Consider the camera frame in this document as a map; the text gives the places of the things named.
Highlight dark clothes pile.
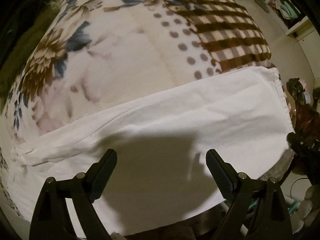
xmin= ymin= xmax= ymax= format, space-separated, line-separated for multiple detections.
xmin=286 ymin=78 xmax=319 ymax=185

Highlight teal white wire rack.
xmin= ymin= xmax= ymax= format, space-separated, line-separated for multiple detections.
xmin=220 ymin=195 xmax=300 ymax=237

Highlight floral checkered bed blanket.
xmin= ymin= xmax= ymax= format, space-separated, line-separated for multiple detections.
xmin=0 ymin=0 xmax=273 ymax=221

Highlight white pants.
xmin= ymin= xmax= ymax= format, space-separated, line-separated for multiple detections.
xmin=8 ymin=67 xmax=293 ymax=235

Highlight dark green garment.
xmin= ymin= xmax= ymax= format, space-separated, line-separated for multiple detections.
xmin=1 ymin=0 xmax=51 ymax=109

